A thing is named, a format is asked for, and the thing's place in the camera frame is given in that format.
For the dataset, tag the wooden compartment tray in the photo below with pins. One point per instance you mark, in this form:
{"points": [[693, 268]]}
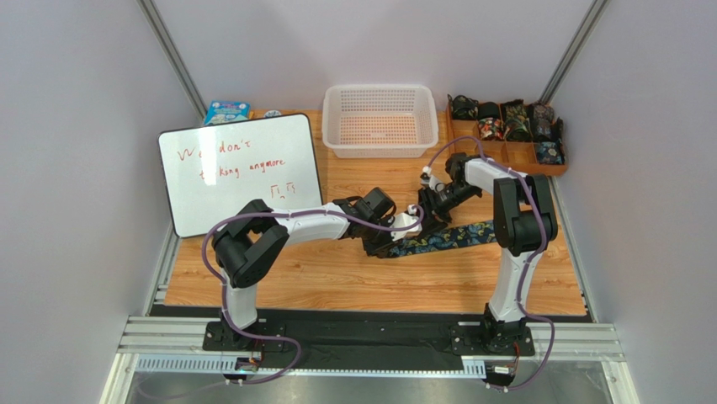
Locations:
{"points": [[518, 155]]}

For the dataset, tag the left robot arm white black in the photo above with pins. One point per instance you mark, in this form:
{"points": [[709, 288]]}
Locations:
{"points": [[247, 245]]}

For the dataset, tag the rolled red floral tie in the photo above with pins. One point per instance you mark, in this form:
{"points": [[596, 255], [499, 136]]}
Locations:
{"points": [[489, 122]]}

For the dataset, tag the aluminium rail frame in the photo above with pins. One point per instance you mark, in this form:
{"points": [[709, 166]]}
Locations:
{"points": [[160, 358]]}

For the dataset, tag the rolled green dark tie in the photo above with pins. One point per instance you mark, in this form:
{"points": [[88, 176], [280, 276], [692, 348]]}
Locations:
{"points": [[515, 119]]}

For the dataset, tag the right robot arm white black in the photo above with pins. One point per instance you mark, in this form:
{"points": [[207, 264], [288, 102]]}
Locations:
{"points": [[524, 223]]}

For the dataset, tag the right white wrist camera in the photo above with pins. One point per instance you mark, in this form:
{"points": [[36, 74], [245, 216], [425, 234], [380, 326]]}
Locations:
{"points": [[429, 181]]}

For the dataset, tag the blue printed box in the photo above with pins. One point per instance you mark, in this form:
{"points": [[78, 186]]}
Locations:
{"points": [[222, 112]]}

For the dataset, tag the rolled dark tie far left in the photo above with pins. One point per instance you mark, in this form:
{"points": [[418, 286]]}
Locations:
{"points": [[463, 108]]}

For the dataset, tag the whiteboard with red writing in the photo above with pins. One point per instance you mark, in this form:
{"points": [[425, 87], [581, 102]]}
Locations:
{"points": [[212, 172]]}

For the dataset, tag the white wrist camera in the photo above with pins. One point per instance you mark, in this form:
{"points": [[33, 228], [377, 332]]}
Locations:
{"points": [[429, 181], [407, 223]]}

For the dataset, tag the white plastic perforated basket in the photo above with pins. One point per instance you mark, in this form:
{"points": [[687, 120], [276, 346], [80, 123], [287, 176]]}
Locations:
{"points": [[379, 120]]}

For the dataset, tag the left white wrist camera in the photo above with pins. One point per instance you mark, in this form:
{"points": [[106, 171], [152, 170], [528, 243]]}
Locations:
{"points": [[407, 223]]}

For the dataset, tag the dark blue floral necktie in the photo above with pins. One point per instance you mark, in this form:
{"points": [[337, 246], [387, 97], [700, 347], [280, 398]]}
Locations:
{"points": [[447, 239]]}

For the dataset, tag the rolled blue floral tie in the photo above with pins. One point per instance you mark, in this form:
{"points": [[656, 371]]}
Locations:
{"points": [[550, 153]]}

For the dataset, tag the small white round object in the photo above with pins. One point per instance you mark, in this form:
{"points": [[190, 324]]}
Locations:
{"points": [[272, 113]]}

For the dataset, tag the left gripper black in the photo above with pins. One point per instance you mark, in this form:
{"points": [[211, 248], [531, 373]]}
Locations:
{"points": [[383, 240]]}

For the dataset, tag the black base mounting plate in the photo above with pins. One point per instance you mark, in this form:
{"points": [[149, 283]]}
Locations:
{"points": [[359, 340]]}

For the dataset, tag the rolled grey dark tie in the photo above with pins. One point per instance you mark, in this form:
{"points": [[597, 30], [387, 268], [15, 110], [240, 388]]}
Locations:
{"points": [[541, 117]]}

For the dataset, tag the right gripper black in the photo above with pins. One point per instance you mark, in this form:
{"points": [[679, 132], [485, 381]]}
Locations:
{"points": [[432, 208]]}

